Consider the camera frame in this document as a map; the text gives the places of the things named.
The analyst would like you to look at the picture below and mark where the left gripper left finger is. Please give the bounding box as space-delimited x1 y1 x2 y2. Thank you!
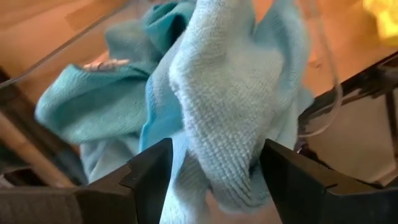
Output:
0 138 174 224

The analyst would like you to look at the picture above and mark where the teal green microfiber towel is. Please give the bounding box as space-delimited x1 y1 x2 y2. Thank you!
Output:
34 0 197 185

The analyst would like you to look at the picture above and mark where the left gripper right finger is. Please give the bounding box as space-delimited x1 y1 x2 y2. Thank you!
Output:
260 139 398 224

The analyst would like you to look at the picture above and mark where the light blue microfiber towel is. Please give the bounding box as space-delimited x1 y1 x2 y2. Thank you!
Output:
139 0 315 224

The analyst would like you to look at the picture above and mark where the clear plastic basket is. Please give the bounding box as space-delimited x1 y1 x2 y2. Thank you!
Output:
0 0 345 187

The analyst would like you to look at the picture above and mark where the yellow microfiber towel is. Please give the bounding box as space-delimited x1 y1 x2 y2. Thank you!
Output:
362 0 398 47

